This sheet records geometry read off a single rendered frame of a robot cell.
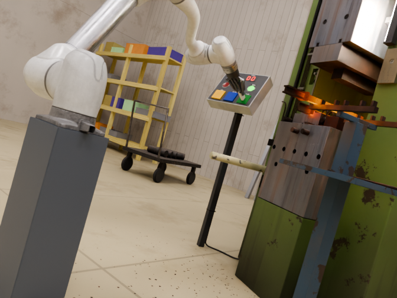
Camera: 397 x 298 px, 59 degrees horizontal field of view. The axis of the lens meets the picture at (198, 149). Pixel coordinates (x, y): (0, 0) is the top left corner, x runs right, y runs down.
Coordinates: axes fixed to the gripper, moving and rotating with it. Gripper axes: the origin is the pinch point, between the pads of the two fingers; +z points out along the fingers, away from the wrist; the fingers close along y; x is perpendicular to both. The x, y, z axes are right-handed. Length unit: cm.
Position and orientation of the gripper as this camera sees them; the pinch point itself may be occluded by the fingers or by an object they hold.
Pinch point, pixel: (241, 94)
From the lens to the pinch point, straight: 220.1
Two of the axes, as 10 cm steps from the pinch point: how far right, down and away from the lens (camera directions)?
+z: 3.9, 6.2, 6.9
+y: 7.5, 2.3, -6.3
